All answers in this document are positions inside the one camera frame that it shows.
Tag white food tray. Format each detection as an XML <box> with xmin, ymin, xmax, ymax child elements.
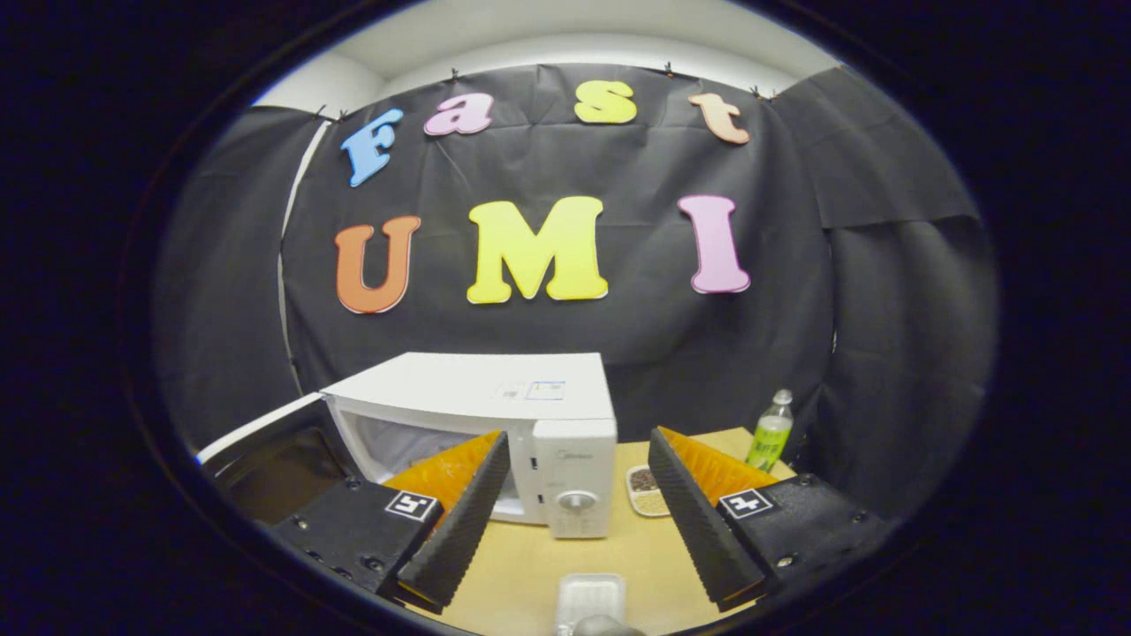
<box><xmin>555</xmin><ymin>573</ymin><xmax>626</xmax><ymax>635</ymax></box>

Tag white microwave oven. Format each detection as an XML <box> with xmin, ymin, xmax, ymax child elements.
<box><xmin>196</xmin><ymin>352</ymin><xmax>618</xmax><ymax>540</ymax></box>

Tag black backdrop cloth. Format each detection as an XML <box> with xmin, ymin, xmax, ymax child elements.
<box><xmin>155</xmin><ymin>64</ymin><xmax>999</xmax><ymax>522</ymax></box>

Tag green drink bottle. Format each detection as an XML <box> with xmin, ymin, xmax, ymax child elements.
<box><xmin>747</xmin><ymin>390</ymin><xmax>794</xmax><ymax>473</ymax></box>

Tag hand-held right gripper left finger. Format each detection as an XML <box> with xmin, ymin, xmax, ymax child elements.
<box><xmin>269</xmin><ymin>430</ymin><xmax>512</xmax><ymax>615</ymax></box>

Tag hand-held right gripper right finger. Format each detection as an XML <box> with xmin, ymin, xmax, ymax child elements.
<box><xmin>648</xmin><ymin>426</ymin><xmax>893</xmax><ymax>612</ymax></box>

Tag white divided condiment dish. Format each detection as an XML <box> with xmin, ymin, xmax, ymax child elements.
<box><xmin>626</xmin><ymin>465</ymin><xmax>672</xmax><ymax>518</ymax></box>

